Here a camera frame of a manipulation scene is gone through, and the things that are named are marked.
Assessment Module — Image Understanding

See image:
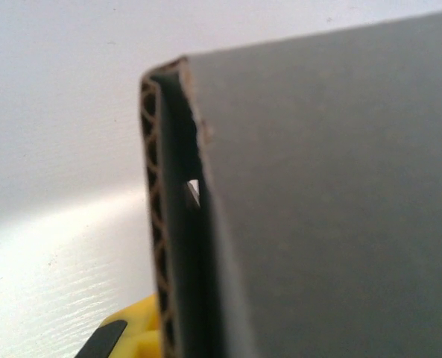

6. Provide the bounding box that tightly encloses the grey corrugated cardboard box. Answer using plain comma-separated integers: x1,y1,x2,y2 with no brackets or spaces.
138,7,442,358

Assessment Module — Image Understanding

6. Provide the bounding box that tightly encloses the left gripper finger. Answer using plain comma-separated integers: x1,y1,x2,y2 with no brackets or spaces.
73,292,162,358

